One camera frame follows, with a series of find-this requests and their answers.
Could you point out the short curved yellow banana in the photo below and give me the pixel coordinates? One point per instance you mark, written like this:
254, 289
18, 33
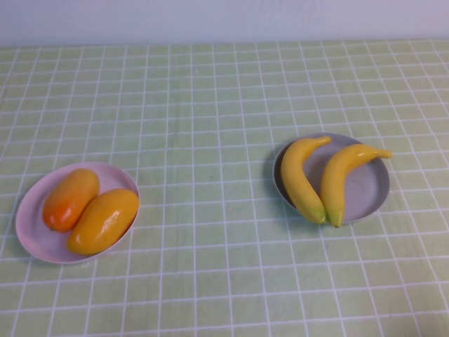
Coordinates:
298, 175

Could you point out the long yellow banana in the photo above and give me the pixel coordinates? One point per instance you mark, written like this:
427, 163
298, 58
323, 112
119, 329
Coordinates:
336, 182

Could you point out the plain yellow mango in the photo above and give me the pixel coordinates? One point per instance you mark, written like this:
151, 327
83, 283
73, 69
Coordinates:
101, 224

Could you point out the orange-red blushed mango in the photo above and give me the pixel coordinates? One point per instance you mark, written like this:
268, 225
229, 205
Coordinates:
70, 200

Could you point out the grey-blue round plate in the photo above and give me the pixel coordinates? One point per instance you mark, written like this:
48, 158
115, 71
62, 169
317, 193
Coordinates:
365, 189

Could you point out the pink round plate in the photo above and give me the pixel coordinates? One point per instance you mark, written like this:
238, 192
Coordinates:
35, 238

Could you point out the green checked tablecloth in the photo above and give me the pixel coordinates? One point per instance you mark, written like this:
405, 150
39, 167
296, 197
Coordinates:
315, 281

